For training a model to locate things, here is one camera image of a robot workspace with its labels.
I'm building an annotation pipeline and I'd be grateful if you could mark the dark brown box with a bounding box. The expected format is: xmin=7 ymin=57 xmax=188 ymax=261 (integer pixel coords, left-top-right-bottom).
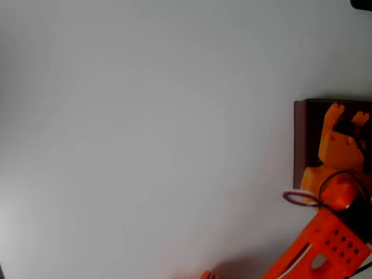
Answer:
xmin=292 ymin=98 xmax=372 ymax=191

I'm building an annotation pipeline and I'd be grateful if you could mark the black object at picture corner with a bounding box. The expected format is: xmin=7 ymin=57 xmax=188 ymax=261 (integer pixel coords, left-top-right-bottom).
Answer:
xmin=350 ymin=0 xmax=372 ymax=12

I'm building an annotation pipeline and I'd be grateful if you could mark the small black gripper camera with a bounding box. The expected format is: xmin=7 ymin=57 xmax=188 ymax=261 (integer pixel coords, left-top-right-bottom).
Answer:
xmin=333 ymin=119 xmax=359 ymax=138

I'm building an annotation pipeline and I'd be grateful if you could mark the black camera cable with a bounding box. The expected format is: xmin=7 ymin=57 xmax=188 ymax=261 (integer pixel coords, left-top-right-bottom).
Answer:
xmin=317 ymin=169 xmax=372 ymax=210

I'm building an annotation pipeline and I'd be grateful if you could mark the purple servo cable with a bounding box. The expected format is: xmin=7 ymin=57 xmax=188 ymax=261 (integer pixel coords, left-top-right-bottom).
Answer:
xmin=282 ymin=189 xmax=321 ymax=208

